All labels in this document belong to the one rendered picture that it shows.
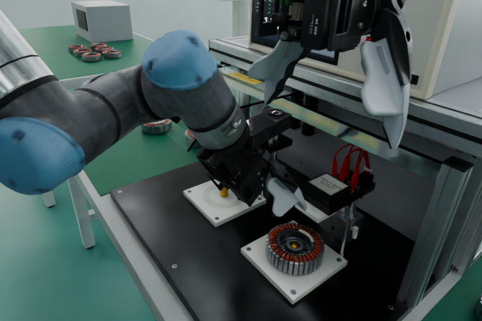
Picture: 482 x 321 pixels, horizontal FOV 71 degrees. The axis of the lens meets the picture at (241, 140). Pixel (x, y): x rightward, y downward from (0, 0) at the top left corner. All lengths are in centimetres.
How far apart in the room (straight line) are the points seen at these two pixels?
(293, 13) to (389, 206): 63
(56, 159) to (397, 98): 29
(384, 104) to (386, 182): 54
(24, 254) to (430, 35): 193
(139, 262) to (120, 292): 96
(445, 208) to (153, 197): 63
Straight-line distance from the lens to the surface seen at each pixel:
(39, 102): 36
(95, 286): 178
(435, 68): 58
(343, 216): 77
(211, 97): 41
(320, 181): 68
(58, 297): 180
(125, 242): 81
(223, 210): 81
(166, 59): 38
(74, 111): 37
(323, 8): 26
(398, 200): 83
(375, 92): 28
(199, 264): 71
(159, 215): 83
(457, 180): 56
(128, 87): 43
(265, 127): 52
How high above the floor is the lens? 129
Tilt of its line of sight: 27 degrees down
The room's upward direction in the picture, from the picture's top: 2 degrees clockwise
